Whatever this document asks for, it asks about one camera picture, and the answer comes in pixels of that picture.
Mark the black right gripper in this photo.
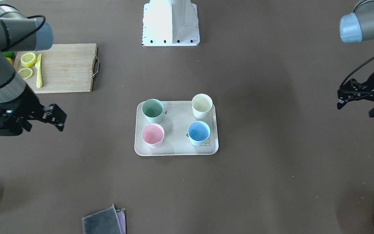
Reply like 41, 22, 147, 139
0, 85, 67, 132

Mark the green cup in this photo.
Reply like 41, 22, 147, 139
142, 99, 164, 124

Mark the pink cup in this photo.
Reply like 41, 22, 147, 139
141, 123, 165, 149

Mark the blue cup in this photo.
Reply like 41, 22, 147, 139
188, 121, 211, 146

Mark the cream white cup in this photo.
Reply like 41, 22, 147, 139
192, 94, 213, 119

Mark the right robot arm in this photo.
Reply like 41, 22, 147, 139
0, 0, 67, 136

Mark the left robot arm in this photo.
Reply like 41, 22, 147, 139
337, 0, 374, 118

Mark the cream rectangular tray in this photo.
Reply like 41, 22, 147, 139
134, 101, 219, 156

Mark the lemon half slice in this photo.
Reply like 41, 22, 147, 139
20, 52, 37, 68
18, 68, 34, 80

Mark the yellow plastic knife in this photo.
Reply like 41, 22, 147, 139
34, 54, 43, 88

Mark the wooden cutting board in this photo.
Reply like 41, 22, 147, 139
25, 43, 99, 94

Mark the green lime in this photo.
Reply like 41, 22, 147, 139
2, 52, 15, 59

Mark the grey folded cloth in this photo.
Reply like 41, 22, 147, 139
82, 205, 127, 234

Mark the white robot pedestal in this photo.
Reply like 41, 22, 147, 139
142, 0, 200, 46

